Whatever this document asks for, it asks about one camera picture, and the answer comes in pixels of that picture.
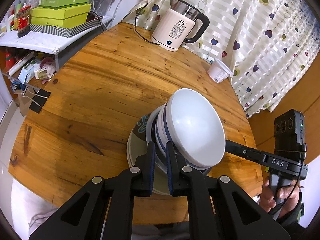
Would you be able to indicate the white plastic tub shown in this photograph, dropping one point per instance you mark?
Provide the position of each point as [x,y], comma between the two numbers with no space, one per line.
[217,72]

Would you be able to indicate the black binder clip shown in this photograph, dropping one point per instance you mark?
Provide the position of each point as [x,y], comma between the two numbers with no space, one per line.
[37,105]
[44,94]

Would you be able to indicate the cream electric kettle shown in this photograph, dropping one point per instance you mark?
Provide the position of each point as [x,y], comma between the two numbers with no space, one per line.
[172,30]

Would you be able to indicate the white shelf board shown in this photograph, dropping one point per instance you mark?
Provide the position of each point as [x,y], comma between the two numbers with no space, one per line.
[25,43]

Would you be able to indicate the heart print curtain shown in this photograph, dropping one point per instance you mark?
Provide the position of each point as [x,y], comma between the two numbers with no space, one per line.
[262,30]

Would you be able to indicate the grey zigzag striped box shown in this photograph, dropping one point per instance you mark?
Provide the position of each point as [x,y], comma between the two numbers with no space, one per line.
[62,31]

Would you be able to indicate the wet wipes packet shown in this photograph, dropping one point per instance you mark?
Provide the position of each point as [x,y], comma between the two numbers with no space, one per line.
[27,71]

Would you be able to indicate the person's right hand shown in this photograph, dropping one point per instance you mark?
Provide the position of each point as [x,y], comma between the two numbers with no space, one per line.
[267,195]

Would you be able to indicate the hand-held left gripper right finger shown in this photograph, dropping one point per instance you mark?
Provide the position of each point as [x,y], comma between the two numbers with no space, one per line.
[170,172]

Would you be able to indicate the stainless steel bowl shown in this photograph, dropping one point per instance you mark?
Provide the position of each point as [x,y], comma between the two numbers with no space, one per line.
[152,130]

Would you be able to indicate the red bottle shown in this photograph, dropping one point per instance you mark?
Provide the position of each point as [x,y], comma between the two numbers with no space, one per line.
[10,60]

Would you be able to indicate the beige plate blue motif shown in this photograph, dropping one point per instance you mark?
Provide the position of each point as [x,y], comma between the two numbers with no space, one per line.
[160,193]
[140,142]
[128,158]

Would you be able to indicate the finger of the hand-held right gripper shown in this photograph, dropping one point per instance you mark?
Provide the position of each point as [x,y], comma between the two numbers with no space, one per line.
[245,152]

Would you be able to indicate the white bowl blue band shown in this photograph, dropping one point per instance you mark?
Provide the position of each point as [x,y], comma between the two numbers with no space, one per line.
[160,127]
[195,127]

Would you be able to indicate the person's right forearm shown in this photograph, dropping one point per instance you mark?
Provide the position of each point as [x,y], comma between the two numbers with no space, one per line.
[292,220]

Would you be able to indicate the brown paper bag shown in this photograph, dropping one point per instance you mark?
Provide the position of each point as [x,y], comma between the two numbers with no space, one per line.
[25,106]

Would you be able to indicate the flat green box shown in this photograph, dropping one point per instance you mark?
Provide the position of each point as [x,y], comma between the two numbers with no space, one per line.
[65,0]

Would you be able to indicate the large green box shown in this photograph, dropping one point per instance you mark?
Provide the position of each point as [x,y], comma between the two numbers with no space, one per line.
[50,17]

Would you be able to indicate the pink cup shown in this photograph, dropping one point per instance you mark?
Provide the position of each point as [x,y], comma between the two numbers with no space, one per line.
[48,67]

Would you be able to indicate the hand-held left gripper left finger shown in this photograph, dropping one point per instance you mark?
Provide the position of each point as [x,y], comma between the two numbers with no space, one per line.
[151,170]

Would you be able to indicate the small white bottle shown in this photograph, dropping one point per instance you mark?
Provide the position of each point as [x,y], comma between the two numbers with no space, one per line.
[37,72]

